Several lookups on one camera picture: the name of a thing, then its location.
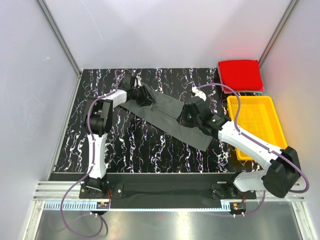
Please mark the white slotted cable duct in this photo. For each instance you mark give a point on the white slotted cable duct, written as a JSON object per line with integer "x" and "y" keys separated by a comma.
{"x": 139, "y": 206}

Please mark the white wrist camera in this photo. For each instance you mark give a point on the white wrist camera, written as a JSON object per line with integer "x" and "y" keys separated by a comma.
{"x": 198, "y": 93}
{"x": 137, "y": 82}

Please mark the folded red t-shirt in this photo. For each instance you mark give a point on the folded red t-shirt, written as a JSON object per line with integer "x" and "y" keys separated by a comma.
{"x": 239, "y": 66}

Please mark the aluminium rail profile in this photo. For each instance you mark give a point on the aluminium rail profile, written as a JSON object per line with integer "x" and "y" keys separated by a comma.
{"x": 50, "y": 190}

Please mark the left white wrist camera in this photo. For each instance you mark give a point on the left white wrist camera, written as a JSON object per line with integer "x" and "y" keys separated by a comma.
{"x": 137, "y": 82}

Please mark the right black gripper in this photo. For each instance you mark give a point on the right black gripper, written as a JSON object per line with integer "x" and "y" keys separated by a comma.
{"x": 182, "y": 118}

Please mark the aluminium frame post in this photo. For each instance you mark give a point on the aluminium frame post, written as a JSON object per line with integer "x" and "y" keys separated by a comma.
{"x": 278, "y": 30}
{"x": 58, "y": 35}

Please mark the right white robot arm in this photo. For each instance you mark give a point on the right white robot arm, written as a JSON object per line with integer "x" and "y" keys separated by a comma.
{"x": 280, "y": 167}

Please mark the left aluminium frame post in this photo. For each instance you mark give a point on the left aluminium frame post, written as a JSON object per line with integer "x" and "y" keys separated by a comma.
{"x": 58, "y": 35}

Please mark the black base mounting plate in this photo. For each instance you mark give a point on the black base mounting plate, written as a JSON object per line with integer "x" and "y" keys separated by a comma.
{"x": 167, "y": 187}

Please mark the yellow plastic bin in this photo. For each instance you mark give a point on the yellow plastic bin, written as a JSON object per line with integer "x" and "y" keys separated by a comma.
{"x": 258, "y": 116}

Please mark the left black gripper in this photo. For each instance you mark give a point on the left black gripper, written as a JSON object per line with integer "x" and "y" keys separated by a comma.
{"x": 146, "y": 99}

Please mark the right aluminium frame post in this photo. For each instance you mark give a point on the right aluminium frame post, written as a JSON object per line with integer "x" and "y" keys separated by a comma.
{"x": 278, "y": 30}

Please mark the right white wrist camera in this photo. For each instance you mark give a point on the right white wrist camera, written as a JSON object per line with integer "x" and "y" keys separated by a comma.
{"x": 198, "y": 93}

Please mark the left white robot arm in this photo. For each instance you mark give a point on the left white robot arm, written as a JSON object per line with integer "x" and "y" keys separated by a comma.
{"x": 98, "y": 119}

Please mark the grey t-shirt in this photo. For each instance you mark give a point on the grey t-shirt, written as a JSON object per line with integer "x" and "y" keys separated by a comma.
{"x": 163, "y": 115}

